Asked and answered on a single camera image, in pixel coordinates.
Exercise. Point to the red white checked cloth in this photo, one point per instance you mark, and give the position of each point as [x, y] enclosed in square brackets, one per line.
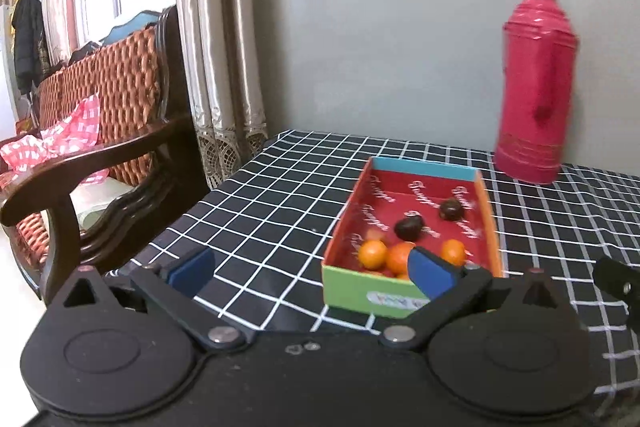
[60, 134]

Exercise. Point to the orange with green stem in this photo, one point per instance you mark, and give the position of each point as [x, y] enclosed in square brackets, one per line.
[453, 252]

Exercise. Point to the red cardboard box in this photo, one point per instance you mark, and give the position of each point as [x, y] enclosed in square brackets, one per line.
[350, 292]

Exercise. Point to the dark brown passion fruit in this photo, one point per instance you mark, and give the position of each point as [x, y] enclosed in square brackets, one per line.
[450, 209]
[409, 228]

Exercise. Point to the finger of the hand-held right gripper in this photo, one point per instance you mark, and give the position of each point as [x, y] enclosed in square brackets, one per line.
[617, 278]

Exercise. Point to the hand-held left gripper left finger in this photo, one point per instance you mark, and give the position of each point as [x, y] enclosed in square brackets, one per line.
[192, 268]

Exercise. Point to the wooden sofa with woven back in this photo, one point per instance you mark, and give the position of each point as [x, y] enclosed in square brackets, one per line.
[125, 82]

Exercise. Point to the large round orange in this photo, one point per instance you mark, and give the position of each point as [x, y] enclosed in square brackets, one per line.
[399, 256]

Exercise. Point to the black white checked tablecloth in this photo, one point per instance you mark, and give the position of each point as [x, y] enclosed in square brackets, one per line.
[280, 207]

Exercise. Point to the beige lace curtain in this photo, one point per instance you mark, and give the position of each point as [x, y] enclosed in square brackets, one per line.
[220, 32]

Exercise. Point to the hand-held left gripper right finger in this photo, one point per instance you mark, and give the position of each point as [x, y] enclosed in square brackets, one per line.
[430, 274]

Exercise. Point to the red thermos flask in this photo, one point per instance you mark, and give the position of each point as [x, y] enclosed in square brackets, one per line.
[537, 82]

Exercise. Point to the white sofa cushion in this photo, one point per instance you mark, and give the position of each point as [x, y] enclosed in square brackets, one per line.
[102, 202]

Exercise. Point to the black jacket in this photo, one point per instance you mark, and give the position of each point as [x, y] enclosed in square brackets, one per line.
[27, 37]

